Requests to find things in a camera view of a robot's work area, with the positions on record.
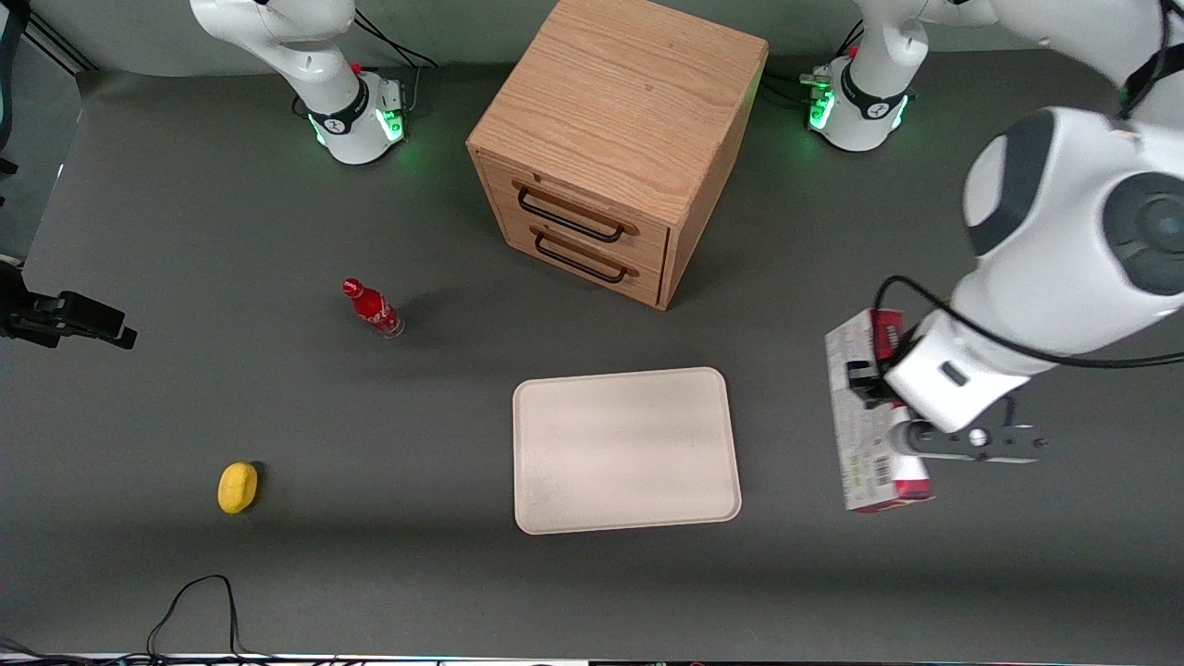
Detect black left base cables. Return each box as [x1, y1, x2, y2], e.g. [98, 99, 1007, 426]
[766, 22, 866, 105]

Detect red soda bottle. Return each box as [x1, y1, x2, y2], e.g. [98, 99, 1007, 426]
[341, 277, 406, 339]

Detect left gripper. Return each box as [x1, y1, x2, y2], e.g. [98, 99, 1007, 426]
[846, 309, 1057, 436]

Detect black right base cables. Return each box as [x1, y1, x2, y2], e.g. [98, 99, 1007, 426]
[351, 9, 441, 121]

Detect black looped table cable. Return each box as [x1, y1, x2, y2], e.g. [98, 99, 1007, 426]
[146, 574, 278, 666]

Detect yellow lemon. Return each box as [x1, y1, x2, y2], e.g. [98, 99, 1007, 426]
[217, 462, 260, 515]

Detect black drawer handle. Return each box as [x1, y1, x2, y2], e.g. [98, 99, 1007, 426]
[514, 183, 632, 245]
[533, 228, 632, 285]

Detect black base cables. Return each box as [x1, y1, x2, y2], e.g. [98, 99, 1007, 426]
[351, 9, 441, 121]
[766, 22, 866, 105]

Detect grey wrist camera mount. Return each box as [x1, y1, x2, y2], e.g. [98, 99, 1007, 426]
[888, 393, 1049, 465]

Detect red cookie box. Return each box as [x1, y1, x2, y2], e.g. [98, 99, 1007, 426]
[824, 307, 936, 514]

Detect cream plastic tray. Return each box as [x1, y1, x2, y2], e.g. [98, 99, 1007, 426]
[512, 366, 744, 537]

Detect wooden drawer front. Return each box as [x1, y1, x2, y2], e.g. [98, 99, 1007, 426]
[479, 151, 672, 271]
[499, 211, 664, 307]

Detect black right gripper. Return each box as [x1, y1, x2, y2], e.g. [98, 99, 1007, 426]
[0, 263, 139, 352]

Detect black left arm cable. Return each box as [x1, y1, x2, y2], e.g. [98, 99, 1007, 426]
[871, 275, 1184, 371]

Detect black stand pole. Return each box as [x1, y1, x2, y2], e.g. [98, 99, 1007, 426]
[18, 14, 99, 75]

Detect wooden drawer cabinet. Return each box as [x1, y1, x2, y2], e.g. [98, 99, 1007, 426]
[466, 0, 771, 312]

